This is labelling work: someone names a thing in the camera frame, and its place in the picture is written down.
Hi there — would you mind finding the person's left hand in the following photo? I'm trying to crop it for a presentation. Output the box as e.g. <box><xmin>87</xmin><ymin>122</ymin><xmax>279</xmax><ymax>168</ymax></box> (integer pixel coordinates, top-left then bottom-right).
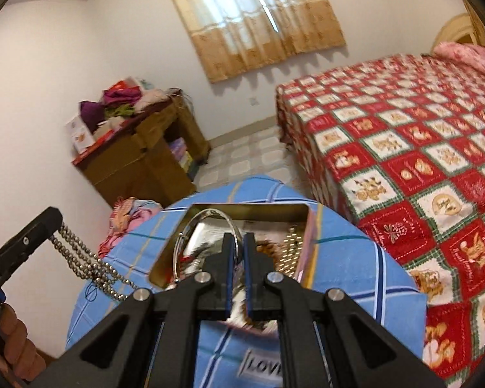
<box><xmin>0</xmin><ymin>303</ymin><xmax>46</xmax><ymax>388</ymax></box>

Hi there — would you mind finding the white product box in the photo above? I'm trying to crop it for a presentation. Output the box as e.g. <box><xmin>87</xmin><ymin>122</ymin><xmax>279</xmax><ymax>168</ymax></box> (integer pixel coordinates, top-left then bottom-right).
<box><xmin>65</xmin><ymin>116</ymin><xmax>95</xmax><ymax>154</ymax></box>

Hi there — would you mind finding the beige patterned window curtain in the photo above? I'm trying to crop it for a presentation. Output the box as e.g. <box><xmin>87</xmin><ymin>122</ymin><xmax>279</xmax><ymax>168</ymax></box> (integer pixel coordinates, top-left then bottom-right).
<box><xmin>172</xmin><ymin>0</ymin><xmax>346</xmax><ymax>83</ymax></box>

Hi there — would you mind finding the red patchwork bed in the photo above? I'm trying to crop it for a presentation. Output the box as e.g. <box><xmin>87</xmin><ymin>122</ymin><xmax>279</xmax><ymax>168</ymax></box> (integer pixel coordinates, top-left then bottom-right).
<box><xmin>276</xmin><ymin>54</ymin><xmax>485</xmax><ymax>387</ymax></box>

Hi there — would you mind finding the pink pillow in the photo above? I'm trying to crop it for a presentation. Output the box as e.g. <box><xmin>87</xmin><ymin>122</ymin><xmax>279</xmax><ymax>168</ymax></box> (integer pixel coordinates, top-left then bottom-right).
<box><xmin>433</xmin><ymin>42</ymin><xmax>485</xmax><ymax>75</ymax></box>

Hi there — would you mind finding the blue plaid tablecloth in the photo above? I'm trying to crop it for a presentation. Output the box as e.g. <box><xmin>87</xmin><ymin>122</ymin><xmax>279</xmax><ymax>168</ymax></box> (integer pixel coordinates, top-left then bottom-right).
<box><xmin>65</xmin><ymin>176</ymin><xmax>427</xmax><ymax>387</ymax></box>

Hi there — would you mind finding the brown wooden bead mala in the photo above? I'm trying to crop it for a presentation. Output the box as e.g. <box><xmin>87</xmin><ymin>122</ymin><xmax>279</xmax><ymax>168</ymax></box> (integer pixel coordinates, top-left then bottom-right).
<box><xmin>256</xmin><ymin>240</ymin><xmax>283</xmax><ymax>268</ymax></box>

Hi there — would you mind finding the brown wooden cabinet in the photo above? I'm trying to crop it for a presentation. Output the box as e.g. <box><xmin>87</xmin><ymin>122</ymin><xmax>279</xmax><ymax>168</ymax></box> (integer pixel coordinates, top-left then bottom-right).
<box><xmin>72</xmin><ymin>88</ymin><xmax>211</xmax><ymax>207</ymax></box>

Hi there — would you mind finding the pile of clothes on cabinet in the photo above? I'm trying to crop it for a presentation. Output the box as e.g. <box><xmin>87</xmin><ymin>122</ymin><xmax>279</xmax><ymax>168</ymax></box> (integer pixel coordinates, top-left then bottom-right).
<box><xmin>80</xmin><ymin>76</ymin><xmax>183</xmax><ymax>132</ymax></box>

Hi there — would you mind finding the beige wooden headboard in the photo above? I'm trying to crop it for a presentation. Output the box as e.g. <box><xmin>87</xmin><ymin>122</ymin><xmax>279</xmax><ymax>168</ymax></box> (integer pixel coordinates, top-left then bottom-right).
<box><xmin>431</xmin><ymin>0</ymin><xmax>485</xmax><ymax>52</ymax></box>

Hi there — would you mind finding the grey metallic bead necklace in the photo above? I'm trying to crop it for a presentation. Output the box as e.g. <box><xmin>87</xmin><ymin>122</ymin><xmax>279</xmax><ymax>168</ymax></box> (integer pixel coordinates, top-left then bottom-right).
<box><xmin>48</xmin><ymin>223</ymin><xmax>141</xmax><ymax>303</ymax></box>

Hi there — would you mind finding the silver metal bangle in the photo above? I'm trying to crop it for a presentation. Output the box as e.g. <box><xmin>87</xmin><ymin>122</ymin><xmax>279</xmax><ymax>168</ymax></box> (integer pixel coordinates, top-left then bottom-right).
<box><xmin>171</xmin><ymin>208</ymin><xmax>243</xmax><ymax>283</ymax></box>

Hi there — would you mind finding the paper leaflet in tin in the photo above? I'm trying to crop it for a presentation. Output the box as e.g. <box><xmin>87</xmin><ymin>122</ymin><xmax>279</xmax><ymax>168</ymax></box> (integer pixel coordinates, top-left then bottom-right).
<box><xmin>182</xmin><ymin>218</ymin><xmax>290</xmax><ymax>262</ymax></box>

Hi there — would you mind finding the pink metal tin box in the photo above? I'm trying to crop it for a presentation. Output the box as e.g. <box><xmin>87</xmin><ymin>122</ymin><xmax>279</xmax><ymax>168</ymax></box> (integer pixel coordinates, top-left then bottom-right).
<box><xmin>149</xmin><ymin>202</ymin><xmax>316</xmax><ymax>336</ymax></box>

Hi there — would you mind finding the pink fabric bundle on floor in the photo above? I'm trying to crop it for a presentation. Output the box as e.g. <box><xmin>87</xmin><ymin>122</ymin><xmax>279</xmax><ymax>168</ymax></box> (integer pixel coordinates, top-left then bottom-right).
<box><xmin>98</xmin><ymin>197</ymin><xmax>162</xmax><ymax>258</ymax></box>

